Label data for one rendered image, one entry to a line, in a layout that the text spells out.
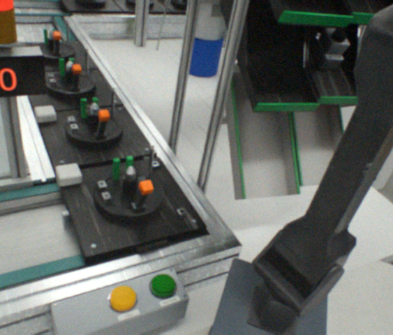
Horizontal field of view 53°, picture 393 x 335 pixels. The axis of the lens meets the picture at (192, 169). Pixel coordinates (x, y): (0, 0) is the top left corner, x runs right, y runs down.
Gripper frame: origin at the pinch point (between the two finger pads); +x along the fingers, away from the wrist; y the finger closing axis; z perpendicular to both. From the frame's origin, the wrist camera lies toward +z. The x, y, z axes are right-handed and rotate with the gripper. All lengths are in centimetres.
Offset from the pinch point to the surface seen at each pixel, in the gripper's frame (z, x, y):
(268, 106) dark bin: 0.6, 7.9, 19.0
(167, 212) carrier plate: -20.8, 18.0, 34.8
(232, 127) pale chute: -3.9, 18.8, 20.8
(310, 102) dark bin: 1.5, 9.8, 8.7
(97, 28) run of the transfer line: 32, 131, 36
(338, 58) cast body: 10.5, 14.4, -0.8
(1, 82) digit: 4, 17, 63
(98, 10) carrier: 40, 134, 35
